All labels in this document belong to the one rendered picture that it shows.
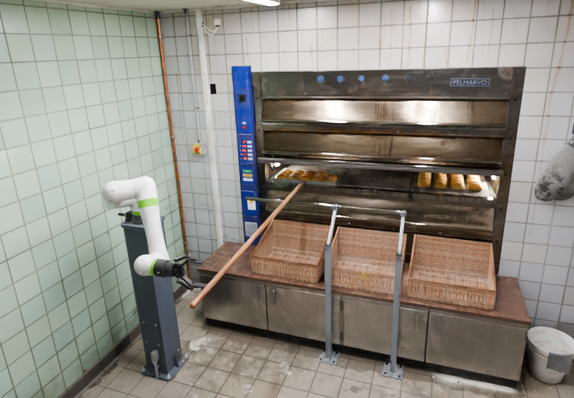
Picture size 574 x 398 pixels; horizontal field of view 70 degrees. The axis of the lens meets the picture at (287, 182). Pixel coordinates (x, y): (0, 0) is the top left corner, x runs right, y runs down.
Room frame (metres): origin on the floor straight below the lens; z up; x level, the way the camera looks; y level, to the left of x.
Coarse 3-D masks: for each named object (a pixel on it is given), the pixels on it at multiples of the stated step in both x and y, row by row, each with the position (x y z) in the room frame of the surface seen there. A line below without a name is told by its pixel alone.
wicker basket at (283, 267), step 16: (272, 224) 3.33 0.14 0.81; (288, 224) 3.28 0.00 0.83; (304, 224) 3.23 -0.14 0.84; (272, 240) 3.29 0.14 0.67; (288, 240) 3.24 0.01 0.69; (304, 240) 3.19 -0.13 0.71; (256, 256) 2.89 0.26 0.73; (272, 256) 3.15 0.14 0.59; (288, 256) 3.14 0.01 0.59; (304, 256) 3.13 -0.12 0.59; (320, 256) 2.80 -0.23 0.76; (256, 272) 2.89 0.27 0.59; (272, 272) 2.85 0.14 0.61; (288, 272) 2.80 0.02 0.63; (304, 272) 2.86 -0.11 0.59; (320, 272) 2.80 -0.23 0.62
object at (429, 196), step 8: (272, 184) 3.36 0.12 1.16; (280, 184) 3.34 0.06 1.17; (288, 184) 3.31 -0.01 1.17; (296, 184) 3.29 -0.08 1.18; (304, 184) 3.27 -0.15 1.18; (312, 184) 3.27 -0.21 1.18; (320, 184) 3.26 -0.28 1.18; (344, 192) 3.15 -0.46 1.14; (352, 192) 3.13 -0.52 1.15; (360, 192) 3.10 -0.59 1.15; (368, 192) 3.08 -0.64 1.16; (376, 192) 3.06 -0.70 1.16; (384, 192) 3.04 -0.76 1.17; (392, 192) 3.02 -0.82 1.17; (400, 192) 3.00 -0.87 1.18; (408, 192) 2.99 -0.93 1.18; (416, 192) 2.98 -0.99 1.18; (424, 192) 2.98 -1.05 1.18; (432, 192) 2.97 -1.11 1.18; (440, 200) 2.90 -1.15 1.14; (448, 200) 2.88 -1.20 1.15; (456, 200) 2.86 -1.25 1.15; (464, 200) 2.84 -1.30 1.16; (472, 200) 2.82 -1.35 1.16; (480, 200) 2.80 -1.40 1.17; (488, 200) 2.78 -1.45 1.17; (496, 200) 2.77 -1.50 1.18
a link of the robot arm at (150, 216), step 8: (144, 208) 2.14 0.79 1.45; (152, 208) 2.15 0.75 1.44; (144, 216) 2.13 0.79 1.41; (152, 216) 2.13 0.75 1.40; (160, 216) 2.18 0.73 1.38; (144, 224) 2.12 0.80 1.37; (152, 224) 2.11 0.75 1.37; (160, 224) 2.15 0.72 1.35; (152, 232) 2.09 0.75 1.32; (160, 232) 2.12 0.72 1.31; (152, 240) 2.08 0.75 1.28; (160, 240) 2.09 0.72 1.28; (152, 248) 2.06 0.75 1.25; (160, 248) 2.07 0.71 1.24; (160, 256) 2.03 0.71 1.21; (168, 256) 2.08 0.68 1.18
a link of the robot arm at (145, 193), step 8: (144, 176) 2.25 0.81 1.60; (136, 184) 2.18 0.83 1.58; (144, 184) 2.19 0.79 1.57; (152, 184) 2.22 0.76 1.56; (136, 192) 2.17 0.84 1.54; (144, 192) 2.17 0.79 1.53; (152, 192) 2.19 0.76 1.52; (136, 200) 2.19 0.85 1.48; (144, 200) 2.15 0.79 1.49; (152, 200) 2.17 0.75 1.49
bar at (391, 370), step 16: (336, 208) 2.78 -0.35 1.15; (352, 208) 2.75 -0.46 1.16; (368, 208) 2.71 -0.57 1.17; (384, 208) 2.69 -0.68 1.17; (400, 240) 2.50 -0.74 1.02; (400, 256) 2.41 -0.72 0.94; (400, 272) 2.41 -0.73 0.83; (400, 288) 2.41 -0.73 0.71; (336, 352) 2.64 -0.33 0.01; (384, 368) 2.45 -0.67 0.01; (400, 368) 2.45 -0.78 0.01
